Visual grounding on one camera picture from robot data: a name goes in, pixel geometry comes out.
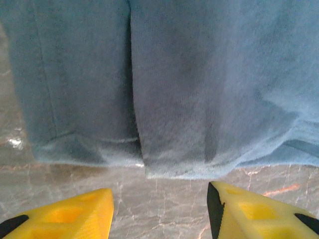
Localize blue t-shirt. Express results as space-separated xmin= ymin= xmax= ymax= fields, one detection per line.
xmin=0 ymin=0 xmax=319 ymax=180

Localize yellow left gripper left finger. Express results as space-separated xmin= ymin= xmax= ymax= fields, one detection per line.
xmin=0 ymin=188 xmax=115 ymax=239

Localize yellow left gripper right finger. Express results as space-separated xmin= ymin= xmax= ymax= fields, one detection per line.
xmin=207 ymin=181 xmax=319 ymax=239

